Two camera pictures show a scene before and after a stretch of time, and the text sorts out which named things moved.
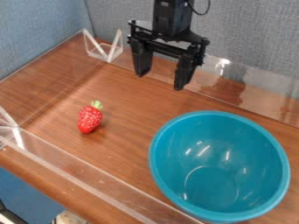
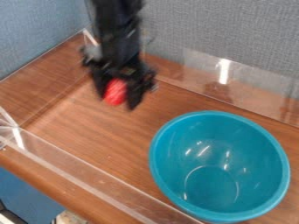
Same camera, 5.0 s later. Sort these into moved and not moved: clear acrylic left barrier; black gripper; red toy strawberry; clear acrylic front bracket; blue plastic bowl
Moved: red toy strawberry; black gripper
Not moved: clear acrylic front bracket; clear acrylic left barrier; blue plastic bowl
